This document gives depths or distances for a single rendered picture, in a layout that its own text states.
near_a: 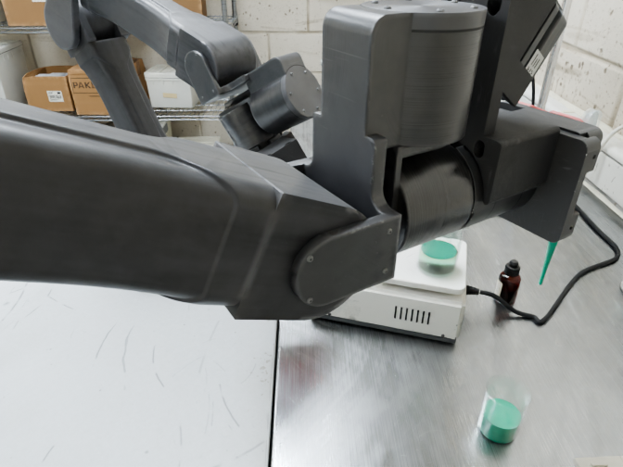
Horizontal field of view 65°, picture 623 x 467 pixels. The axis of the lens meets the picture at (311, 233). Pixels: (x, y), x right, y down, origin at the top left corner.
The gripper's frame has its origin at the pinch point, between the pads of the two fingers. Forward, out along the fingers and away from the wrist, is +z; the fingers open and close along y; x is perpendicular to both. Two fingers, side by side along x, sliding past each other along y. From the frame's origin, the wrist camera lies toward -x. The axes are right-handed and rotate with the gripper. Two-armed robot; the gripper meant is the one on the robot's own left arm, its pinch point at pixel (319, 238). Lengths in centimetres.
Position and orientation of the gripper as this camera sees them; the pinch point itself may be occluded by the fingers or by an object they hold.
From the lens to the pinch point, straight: 63.6
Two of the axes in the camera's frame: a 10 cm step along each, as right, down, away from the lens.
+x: -2.5, -2.2, 9.4
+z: 4.9, 8.1, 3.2
